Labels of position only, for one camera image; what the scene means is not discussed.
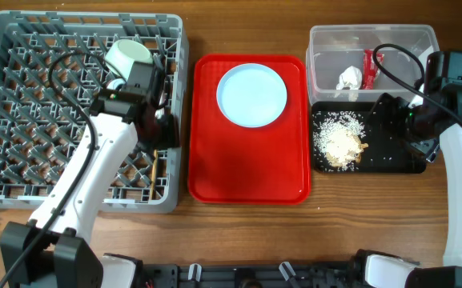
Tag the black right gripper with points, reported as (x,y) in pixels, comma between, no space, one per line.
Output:
(396,106)

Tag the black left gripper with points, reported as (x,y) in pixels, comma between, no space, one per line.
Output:
(169,128)

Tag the wooden chopstick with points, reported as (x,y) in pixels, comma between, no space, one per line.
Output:
(152,193)

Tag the light blue bowl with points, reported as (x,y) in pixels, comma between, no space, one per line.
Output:
(116,84)

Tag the red snack wrapper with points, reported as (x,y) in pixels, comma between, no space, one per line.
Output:
(370,71)

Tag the rice and nut scraps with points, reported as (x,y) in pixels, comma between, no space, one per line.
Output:
(338,140)

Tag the mint green bowl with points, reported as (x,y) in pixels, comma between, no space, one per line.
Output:
(123,54)

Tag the light blue round plate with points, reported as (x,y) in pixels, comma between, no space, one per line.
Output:
(251,95)

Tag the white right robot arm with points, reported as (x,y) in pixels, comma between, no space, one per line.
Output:
(437,119)

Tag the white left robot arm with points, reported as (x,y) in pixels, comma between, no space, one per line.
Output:
(53,248)

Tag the clear plastic waste bin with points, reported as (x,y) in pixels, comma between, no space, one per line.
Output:
(332,49)

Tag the grey plastic dishwasher rack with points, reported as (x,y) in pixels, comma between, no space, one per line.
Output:
(49,69)

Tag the black plastic tray bin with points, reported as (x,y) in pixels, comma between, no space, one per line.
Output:
(384,154)

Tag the red plastic tray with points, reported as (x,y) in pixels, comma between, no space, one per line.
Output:
(228,163)

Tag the crumpled white tissue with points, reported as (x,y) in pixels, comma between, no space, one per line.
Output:
(350,79)

